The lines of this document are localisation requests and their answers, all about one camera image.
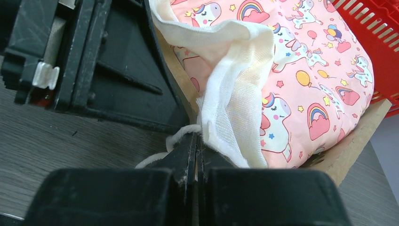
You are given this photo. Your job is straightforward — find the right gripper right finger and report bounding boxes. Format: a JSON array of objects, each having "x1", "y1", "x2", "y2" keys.
[{"x1": 195, "y1": 135, "x2": 352, "y2": 226}]

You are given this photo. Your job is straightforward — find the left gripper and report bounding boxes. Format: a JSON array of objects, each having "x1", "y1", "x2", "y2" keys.
[{"x1": 0, "y1": 0, "x2": 189, "y2": 134}]

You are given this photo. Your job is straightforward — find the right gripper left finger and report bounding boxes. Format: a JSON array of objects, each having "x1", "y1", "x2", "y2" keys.
[{"x1": 23, "y1": 134, "x2": 197, "y2": 226}]

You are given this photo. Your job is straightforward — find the wooden pet bed frame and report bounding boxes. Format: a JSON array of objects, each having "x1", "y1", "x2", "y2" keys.
[{"x1": 156, "y1": 30, "x2": 392, "y2": 186}]

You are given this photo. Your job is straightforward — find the pink unicorn mattress cushion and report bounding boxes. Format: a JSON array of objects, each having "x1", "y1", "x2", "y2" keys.
[{"x1": 150, "y1": 0, "x2": 374, "y2": 168}]

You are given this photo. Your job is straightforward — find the red plastic basket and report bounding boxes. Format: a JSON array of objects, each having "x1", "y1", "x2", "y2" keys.
[{"x1": 332, "y1": 0, "x2": 399, "y2": 117}]

